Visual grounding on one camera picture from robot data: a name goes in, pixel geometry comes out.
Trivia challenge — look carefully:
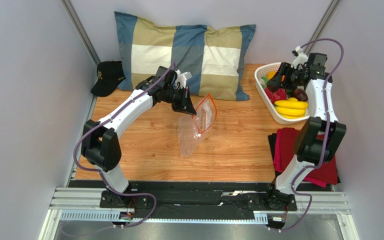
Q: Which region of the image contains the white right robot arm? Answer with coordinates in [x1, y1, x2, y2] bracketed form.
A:
[266, 50, 347, 198]

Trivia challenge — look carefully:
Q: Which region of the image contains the aluminium frame post right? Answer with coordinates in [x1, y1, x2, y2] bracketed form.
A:
[309, 0, 342, 42]

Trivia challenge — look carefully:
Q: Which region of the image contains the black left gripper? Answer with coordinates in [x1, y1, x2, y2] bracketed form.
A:
[163, 86, 197, 116]

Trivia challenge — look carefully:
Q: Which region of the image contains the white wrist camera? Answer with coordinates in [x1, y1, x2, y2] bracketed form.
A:
[291, 46, 309, 69]
[174, 70, 192, 89]

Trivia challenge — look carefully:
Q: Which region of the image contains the dark red folded cloth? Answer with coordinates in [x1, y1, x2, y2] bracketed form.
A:
[270, 127, 340, 188]

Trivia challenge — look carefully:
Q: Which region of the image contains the yellow banana bunch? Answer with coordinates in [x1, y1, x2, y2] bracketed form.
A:
[274, 99, 309, 119]

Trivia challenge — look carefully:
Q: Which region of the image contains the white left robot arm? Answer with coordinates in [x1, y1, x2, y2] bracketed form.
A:
[75, 66, 197, 196]

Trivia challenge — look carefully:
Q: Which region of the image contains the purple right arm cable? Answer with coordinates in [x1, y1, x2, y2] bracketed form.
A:
[267, 38, 345, 233]

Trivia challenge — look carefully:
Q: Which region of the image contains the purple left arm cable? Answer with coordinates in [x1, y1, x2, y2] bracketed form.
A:
[72, 59, 177, 229]

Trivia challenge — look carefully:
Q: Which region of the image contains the aluminium frame post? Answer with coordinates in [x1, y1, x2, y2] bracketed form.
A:
[61, 0, 101, 66]
[309, 0, 342, 42]

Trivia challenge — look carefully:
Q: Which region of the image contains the yellow lemon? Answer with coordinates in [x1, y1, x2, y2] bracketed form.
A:
[265, 71, 277, 80]

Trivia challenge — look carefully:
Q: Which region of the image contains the aluminium frame post left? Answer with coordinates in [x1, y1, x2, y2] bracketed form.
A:
[61, 0, 101, 66]

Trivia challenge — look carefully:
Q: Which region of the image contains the clear orange zip bag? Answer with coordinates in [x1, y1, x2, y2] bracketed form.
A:
[177, 94, 218, 157]

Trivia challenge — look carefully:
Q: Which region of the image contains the plaid blue beige pillow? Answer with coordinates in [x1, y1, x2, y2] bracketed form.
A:
[114, 11, 257, 101]

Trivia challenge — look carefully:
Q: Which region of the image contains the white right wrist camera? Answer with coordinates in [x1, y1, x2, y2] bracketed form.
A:
[291, 46, 309, 69]

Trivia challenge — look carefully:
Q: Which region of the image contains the white perforated plastic basket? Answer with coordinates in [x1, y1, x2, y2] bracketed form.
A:
[254, 62, 313, 126]

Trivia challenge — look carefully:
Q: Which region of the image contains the black folded cloth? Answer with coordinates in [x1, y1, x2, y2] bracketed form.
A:
[267, 133, 277, 167]

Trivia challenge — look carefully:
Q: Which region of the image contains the dark purple round fruit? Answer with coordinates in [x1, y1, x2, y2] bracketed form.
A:
[292, 88, 309, 102]

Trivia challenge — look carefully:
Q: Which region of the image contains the red dragon fruit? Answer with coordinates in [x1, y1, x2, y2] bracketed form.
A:
[261, 76, 287, 104]

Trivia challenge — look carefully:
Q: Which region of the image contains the black baseball cap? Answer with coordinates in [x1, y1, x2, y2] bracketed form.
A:
[90, 61, 126, 97]

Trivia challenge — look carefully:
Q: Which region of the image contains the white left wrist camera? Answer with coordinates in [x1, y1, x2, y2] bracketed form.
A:
[174, 70, 192, 89]

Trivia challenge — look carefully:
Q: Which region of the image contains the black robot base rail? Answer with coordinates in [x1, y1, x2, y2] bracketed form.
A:
[99, 181, 298, 220]

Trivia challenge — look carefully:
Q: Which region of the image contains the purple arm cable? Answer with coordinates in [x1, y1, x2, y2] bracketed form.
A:
[72, 59, 177, 229]
[267, 38, 345, 233]

